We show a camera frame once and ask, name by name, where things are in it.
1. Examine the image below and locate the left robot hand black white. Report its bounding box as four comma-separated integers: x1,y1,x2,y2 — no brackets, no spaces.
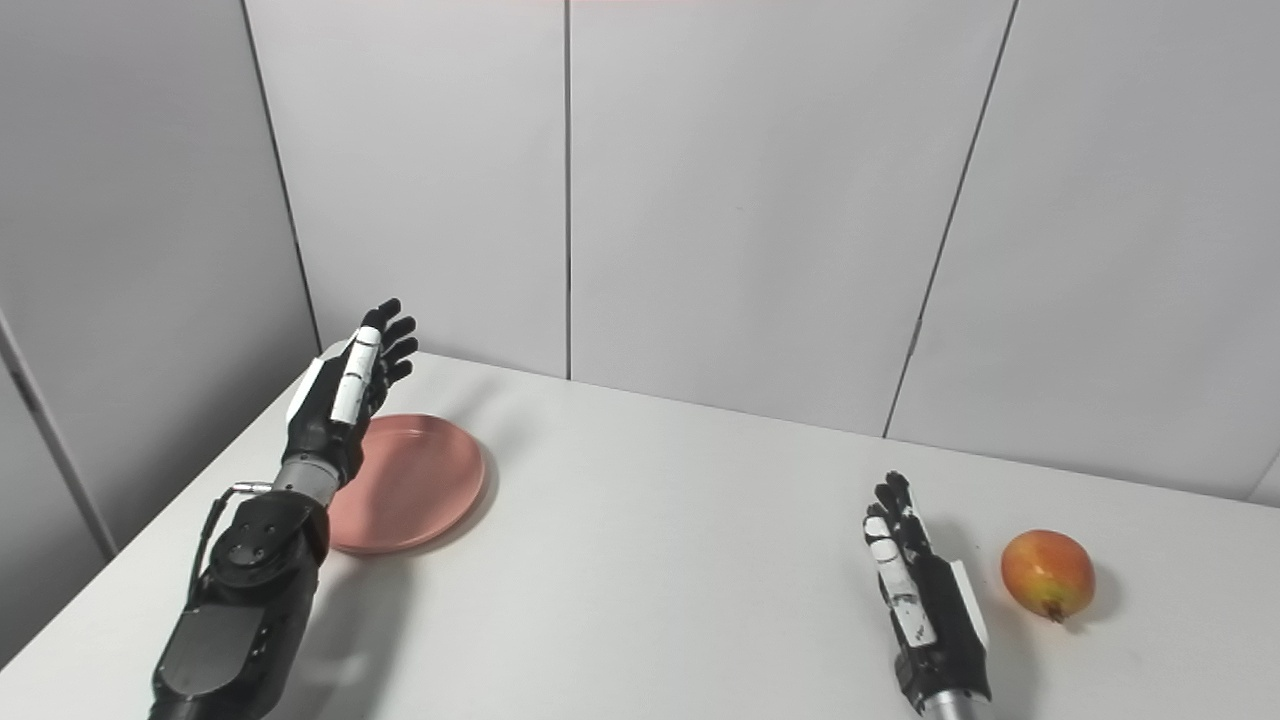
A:
281,298,419,488

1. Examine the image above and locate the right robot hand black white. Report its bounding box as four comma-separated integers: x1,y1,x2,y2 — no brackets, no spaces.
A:
864,471,993,715

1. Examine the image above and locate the pink round plate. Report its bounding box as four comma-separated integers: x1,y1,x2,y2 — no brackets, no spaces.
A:
326,413,488,556

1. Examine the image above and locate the red yellow pomegranate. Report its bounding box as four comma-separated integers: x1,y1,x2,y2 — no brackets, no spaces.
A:
1001,529,1097,624

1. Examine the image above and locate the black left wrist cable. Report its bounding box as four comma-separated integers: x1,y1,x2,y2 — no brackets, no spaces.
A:
186,482,276,611

